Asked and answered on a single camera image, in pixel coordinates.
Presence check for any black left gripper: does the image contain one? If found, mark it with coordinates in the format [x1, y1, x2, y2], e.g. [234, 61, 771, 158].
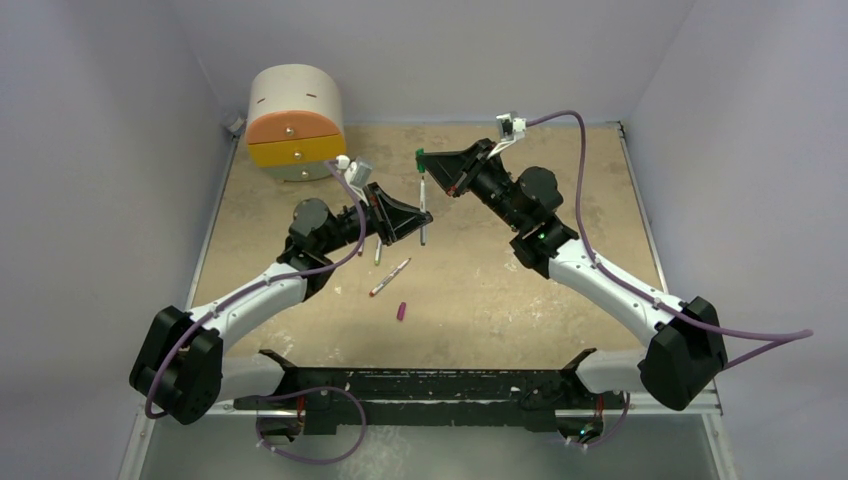
[319, 183, 431, 256]

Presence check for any white pen magenta end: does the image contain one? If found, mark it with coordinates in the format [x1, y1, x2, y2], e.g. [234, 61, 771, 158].
[419, 173, 428, 247]

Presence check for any white pen red end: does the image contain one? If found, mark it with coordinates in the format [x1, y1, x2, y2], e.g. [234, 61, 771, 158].
[369, 258, 411, 297]

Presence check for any green pen cap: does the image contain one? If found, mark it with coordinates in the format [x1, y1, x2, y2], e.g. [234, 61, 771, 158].
[415, 148, 426, 175]

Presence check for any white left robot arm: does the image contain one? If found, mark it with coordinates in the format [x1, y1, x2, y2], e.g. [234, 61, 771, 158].
[129, 183, 433, 425]

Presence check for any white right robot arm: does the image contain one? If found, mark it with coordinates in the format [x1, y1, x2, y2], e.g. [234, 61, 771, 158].
[416, 139, 727, 411]

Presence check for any white round drawer cabinet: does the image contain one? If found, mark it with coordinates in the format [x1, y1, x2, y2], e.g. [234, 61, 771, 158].
[244, 64, 347, 182]

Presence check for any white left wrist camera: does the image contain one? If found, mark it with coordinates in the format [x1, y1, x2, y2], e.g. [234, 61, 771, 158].
[335, 155, 374, 196]

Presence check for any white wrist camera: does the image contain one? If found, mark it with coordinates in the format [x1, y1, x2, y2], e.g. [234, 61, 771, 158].
[496, 112, 527, 149]
[335, 155, 374, 196]

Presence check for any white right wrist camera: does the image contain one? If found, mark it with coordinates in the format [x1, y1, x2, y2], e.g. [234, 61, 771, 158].
[496, 112, 527, 149]

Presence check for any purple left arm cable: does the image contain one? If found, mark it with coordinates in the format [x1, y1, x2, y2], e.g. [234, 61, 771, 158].
[144, 158, 368, 421]

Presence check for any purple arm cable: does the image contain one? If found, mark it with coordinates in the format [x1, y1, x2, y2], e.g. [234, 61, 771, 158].
[525, 109, 815, 370]
[144, 158, 368, 421]

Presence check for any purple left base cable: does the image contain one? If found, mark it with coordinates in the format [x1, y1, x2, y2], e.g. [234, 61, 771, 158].
[255, 386, 368, 466]

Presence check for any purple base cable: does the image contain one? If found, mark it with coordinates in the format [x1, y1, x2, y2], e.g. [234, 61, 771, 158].
[255, 386, 368, 466]
[564, 390, 633, 452]

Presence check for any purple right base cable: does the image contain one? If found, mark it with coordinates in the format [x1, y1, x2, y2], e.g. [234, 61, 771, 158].
[564, 390, 633, 452]

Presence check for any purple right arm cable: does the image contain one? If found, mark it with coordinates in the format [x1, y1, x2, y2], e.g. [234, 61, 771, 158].
[525, 109, 815, 370]

